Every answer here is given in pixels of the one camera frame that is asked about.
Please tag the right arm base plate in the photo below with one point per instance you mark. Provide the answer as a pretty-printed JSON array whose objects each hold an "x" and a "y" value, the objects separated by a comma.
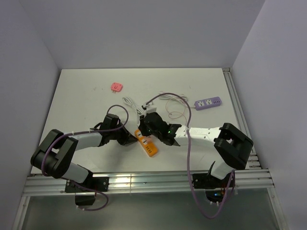
[{"x": 205, "y": 181}]

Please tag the aluminium mounting rail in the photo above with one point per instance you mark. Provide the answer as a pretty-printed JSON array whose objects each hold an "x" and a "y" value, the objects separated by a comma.
[{"x": 144, "y": 182}]

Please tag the pink plug adapter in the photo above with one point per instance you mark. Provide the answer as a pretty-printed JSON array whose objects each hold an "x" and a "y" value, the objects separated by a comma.
[{"x": 116, "y": 87}]

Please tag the purple power strip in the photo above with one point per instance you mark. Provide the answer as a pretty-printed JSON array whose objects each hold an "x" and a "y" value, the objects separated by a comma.
[{"x": 207, "y": 103}]

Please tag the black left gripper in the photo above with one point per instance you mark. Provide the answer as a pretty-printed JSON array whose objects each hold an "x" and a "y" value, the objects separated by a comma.
[{"x": 127, "y": 137}]

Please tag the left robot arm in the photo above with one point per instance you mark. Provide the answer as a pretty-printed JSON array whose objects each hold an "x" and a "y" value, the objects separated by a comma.
[{"x": 54, "y": 154}]

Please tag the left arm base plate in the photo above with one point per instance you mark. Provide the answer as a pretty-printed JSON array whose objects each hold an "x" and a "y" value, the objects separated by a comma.
[{"x": 94, "y": 184}]

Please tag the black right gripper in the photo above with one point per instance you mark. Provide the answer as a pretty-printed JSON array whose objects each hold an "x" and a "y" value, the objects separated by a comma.
[{"x": 143, "y": 127}]

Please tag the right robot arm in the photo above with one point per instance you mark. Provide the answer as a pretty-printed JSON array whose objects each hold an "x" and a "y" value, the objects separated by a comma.
[{"x": 232, "y": 145}]

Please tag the orange power strip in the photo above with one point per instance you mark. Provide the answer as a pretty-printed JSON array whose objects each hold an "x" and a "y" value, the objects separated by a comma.
[{"x": 147, "y": 144}]

